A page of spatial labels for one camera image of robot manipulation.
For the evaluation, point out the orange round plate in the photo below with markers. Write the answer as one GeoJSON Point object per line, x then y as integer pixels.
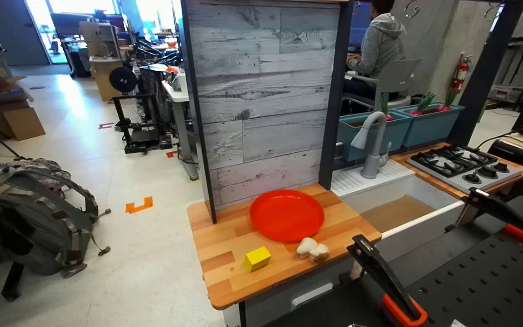
{"type": "Point", "coordinates": [288, 214]}

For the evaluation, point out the grey toy faucet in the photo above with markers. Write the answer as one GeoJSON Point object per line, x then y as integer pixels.
{"type": "Point", "coordinates": [373, 160]}

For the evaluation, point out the white toy sink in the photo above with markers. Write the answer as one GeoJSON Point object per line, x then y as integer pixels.
{"type": "Point", "coordinates": [395, 192]}

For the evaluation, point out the red radish toy green leaves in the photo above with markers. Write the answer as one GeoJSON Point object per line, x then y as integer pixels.
{"type": "Point", "coordinates": [451, 98]}
{"type": "Point", "coordinates": [386, 101]}
{"type": "Point", "coordinates": [426, 103]}

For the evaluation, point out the wooden stove counter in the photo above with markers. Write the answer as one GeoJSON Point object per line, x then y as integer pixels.
{"type": "Point", "coordinates": [407, 160]}

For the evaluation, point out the grey wood plank backdrop panel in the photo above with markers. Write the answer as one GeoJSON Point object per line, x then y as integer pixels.
{"type": "Point", "coordinates": [262, 90]}

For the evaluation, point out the wooden cutting board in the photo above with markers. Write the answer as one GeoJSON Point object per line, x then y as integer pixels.
{"type": "Point", "coordinates": [231, 241]}

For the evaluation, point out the black panel edge strip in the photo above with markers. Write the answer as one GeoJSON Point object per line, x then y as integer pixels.
{"type": "Point", "coordinates": [199, 109]}

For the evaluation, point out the yellow block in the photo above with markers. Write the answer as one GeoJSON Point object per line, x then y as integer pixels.
{"type": "Point", "coordinates": [257, 258]}

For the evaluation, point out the grey desk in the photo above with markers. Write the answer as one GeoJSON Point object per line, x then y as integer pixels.
{"type": "Point", "coordinates": [180, 114]}

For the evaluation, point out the teal planter box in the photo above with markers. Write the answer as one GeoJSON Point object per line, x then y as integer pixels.
{"type": "Point", "coordinates": [435, 123]}
{"type": "Point", "coordinates": [358, 136]}

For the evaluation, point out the black machine stand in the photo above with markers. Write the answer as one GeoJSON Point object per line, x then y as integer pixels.
{"type": "Point", "coordinates": [140, 129]}

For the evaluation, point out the grey office chair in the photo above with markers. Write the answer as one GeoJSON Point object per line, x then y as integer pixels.
{"type": "Point", "coordinates": [398, 74]}

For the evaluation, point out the person in grey hoodie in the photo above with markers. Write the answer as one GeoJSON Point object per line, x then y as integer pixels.
{"type": "Point", "coordinates": [382, 45]}

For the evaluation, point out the wooden cart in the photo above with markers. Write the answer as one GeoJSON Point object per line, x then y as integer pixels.
{"type": "Point", "coordinates": [104, 56]}

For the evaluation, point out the black burner stove top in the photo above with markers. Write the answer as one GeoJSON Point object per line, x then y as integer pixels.
{"type": "Point", "coordinates": [464, 165]}

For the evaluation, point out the red fire extinguisher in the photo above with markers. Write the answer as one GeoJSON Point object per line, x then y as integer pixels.
{"type": "Point", "coordinates": [460, 72]}

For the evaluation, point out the grey backpack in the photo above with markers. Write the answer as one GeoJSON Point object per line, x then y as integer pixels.
{"type": "Point", "coordinates": [32, 210]}

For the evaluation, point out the black diagonal beam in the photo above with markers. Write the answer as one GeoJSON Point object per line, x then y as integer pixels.
{"type": "Point", "coordinates": [486, 65]}

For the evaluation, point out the cardboard box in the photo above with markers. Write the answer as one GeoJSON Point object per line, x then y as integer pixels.
{"type": "Point", "coordinates": [19, 120]}

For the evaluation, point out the black perforated board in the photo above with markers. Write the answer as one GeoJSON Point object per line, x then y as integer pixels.
{"type": "Point", "coordinates": [486, 283]}

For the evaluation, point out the black vertical post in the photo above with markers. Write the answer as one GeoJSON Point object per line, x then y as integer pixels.
{"type": "Point", "coordinates": [337, 90]}

